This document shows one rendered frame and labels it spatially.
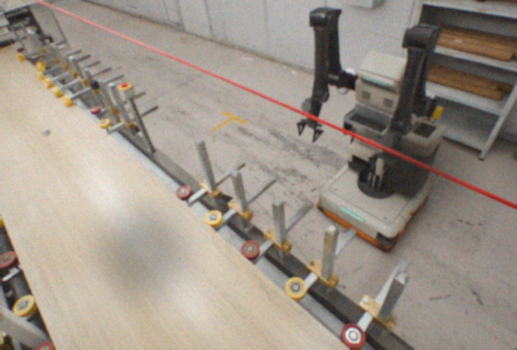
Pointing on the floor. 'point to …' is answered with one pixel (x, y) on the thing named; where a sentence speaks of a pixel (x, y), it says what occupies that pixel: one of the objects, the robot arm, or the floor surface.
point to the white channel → (21, 329)
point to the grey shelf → (487, 66)
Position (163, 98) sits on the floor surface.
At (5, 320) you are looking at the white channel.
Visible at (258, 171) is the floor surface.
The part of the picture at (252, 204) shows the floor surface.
